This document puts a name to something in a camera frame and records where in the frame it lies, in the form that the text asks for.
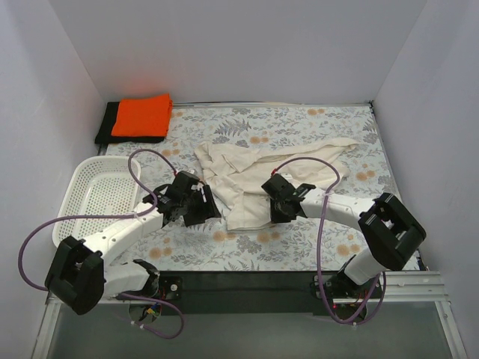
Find cream white t shirt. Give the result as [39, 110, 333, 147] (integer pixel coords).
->
[195, 138, 359, 231]

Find aluminium front frame rail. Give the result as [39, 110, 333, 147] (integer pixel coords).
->
[332, 271, 450, 304]

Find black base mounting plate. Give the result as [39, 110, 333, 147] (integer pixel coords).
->
[119, 271, 382, 320]

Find floral patterned table cloth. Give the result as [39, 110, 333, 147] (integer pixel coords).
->
[106, 105, 397, 271]

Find black folded t shirt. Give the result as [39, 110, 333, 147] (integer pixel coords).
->
[94, 102, 165, 145]

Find orange folded t shirt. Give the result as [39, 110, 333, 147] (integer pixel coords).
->
[112, 93, 173, 138]

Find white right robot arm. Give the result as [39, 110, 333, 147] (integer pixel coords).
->
[262, 174, 427, 298]

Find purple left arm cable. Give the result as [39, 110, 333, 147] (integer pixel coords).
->
[18, 149, 186, 341]

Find white plastic laundry basket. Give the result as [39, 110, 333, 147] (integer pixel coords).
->
[51, 156, 142, 251]

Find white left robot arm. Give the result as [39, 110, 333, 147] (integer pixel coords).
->
[45, 171, 221, 315]

